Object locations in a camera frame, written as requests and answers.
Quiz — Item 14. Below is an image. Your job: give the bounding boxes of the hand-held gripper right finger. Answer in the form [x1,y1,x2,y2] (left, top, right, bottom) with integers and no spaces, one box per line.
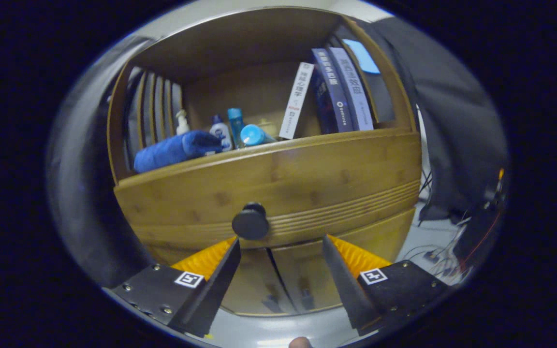
[321,234,453,336]

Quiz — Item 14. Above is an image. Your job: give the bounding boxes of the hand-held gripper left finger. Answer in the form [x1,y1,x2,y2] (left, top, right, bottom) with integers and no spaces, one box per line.
[102,237,242,339]

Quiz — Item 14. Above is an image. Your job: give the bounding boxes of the light blue tube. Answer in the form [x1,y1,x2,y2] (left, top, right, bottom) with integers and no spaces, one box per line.
[240,124,277,147]

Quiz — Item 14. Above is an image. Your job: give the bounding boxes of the wooden cabinet door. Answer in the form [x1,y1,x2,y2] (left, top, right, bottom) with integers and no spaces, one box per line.
[148,239,298,317]
[269,208,417,314]

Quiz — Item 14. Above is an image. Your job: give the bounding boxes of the wooden cabinet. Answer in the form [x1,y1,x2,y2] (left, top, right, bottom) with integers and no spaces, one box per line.
[107,6,422,317]

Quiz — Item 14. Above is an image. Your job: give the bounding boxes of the blue rolled towel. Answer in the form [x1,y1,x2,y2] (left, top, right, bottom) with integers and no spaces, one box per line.
[133,130,223,174]

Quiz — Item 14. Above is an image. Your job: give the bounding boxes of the dark equipment with orange part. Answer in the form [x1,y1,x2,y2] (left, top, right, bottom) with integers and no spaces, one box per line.
[453,167,507,271]

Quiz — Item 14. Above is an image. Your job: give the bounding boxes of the white bottle with blue cap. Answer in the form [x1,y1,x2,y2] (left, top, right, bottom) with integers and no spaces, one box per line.
[209,115,234,152]

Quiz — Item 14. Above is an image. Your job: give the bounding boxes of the clear blue bottle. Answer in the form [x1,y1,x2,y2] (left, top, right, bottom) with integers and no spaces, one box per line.
[227,108,245,148]

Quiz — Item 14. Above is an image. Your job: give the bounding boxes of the beige lidded teacup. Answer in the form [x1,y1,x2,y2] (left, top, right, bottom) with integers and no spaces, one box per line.
[258,118,279,138]

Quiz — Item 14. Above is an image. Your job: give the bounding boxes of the white pump bottle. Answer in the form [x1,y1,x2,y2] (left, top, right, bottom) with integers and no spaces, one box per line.
[176,109,191,136]

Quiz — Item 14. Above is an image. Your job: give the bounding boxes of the dark blue book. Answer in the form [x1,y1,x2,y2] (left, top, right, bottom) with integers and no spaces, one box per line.
[310,48,354,135]

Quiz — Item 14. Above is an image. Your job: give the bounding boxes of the white book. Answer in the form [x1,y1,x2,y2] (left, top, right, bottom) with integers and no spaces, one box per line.
[278,62,316,140]

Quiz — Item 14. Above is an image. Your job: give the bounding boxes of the light purple book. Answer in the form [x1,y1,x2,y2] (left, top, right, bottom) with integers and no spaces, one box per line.
[329,47,375,132]

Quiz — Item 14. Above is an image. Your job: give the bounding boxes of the black floor cables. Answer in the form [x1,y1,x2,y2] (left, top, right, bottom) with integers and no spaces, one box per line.
[402,167,475,286]

